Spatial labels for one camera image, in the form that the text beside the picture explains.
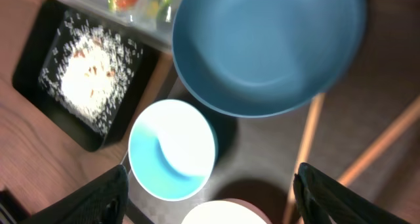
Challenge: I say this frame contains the left wooden chopstick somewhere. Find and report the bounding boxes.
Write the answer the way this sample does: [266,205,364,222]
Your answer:
[283,93,325,224]

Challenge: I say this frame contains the light blue bowl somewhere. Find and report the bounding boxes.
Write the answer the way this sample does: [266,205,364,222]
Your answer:
[128,99,218,202]

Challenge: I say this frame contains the white pink bowl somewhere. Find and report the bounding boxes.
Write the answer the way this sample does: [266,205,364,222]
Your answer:
[181,198,272,224]

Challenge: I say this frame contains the leftover rice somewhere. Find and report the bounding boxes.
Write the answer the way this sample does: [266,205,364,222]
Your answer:
[38,11,144,136]

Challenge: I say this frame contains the dark blue plate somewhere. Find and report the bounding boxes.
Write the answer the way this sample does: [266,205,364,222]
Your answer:
[172,0,367,118]

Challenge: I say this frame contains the clear plastic waste bin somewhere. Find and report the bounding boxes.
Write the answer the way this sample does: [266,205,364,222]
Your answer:
[59,0,181,52]

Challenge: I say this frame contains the brown serving tray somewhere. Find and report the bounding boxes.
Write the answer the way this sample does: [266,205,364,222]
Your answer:
[126,0,419,223]

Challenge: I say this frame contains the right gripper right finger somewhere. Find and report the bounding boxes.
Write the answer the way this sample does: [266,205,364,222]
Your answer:
[293,163,408,224]

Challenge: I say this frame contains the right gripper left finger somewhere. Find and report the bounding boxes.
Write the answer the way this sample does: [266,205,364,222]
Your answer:
[23,165,129,224]

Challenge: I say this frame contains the black waste tray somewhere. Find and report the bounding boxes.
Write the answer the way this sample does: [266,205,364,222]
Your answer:
[12,0,159,152]

